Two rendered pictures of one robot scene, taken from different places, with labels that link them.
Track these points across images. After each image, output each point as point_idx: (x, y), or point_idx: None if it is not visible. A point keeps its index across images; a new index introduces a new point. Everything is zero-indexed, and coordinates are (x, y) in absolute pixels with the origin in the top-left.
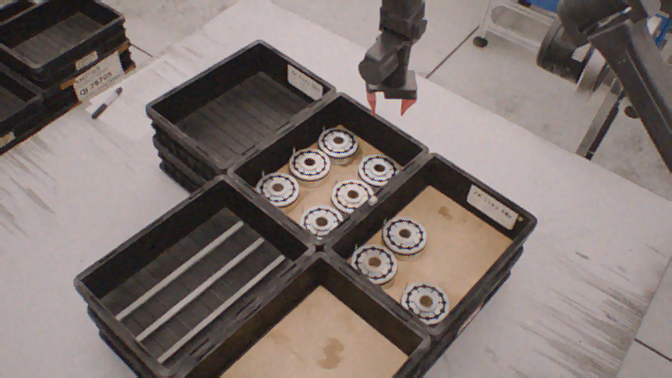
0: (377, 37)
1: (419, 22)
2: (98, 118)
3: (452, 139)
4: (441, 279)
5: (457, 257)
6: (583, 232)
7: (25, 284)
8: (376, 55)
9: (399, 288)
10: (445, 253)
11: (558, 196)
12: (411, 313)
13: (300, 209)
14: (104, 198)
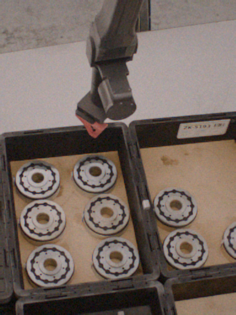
0: (104, 75)
1: (134, 38)
2: None
3: (72, 91)
4: (225, 213)
5: (215, 186)
6: (226, 88)
7: None
8: (125, 93)
9: (212, 248)
10: (205, 191)
11: (185, 74)
12: None
13: (78, 263)
14: None
